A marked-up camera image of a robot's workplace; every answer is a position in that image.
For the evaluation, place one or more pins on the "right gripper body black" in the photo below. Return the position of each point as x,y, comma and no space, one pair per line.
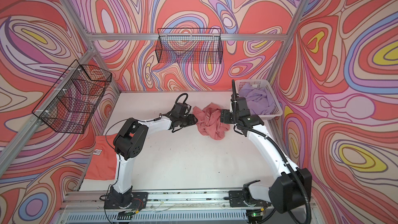
228,115

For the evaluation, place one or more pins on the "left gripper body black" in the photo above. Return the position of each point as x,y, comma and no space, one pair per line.
187,121

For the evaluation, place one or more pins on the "white plastic laundry basket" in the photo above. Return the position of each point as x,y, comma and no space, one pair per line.
262,83

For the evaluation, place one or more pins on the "pink t shirt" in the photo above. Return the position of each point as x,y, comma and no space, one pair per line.
209,123

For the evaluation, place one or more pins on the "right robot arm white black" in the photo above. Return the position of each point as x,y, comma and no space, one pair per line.
292,185

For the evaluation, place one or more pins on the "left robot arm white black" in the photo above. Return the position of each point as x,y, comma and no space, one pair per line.
129,142

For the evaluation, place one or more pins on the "lavender t shirt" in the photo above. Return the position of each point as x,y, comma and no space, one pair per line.
259,100

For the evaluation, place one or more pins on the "folded red t shirt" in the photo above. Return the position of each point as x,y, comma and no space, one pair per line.
103,164

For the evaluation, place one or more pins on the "black wire basket back wall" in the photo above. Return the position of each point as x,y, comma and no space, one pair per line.
189,46

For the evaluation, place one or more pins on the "black wire basket wall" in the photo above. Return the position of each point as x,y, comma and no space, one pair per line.
189,46
75,102

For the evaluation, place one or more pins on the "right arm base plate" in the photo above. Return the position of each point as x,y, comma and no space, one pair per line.
245,199

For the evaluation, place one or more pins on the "aluminium frame rail base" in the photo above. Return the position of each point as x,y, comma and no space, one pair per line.
177,206

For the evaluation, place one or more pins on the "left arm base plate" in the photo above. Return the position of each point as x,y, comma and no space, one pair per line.
134,200

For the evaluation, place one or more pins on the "aluminium frame right post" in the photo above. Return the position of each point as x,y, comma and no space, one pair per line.
288,40

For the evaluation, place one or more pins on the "aluminium frame post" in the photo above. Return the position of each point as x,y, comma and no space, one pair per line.
288,40
82,31

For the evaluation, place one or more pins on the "black wire basket left wall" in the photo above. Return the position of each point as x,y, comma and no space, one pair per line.
75,102

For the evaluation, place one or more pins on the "aluminium frame left post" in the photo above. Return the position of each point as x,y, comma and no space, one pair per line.
82,31

